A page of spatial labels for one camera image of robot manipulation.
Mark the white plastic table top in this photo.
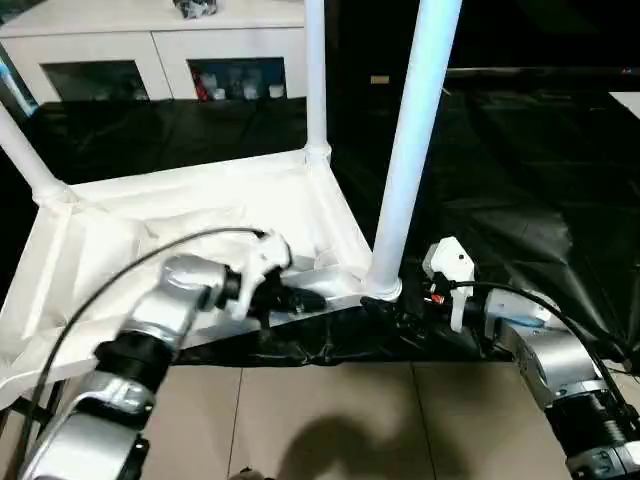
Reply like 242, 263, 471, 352
0, 147, 404, 396

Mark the black cloth mat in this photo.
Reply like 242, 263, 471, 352
0, 67, 640, 366

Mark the black metal stand leg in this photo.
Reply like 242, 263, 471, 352
0, 382, 64, 451

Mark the white flat board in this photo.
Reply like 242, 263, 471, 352
609, 91, 640, 119

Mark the dark crumpled bag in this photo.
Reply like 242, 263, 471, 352
172, 0, 219, 20

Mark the white cabinet with glass doors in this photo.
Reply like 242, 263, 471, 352
0, 0, 309, 104

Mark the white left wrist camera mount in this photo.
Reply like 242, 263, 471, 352
229, 230, 296, 321

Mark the dark metal rail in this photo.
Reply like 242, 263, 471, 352
444, 67, 640, 79

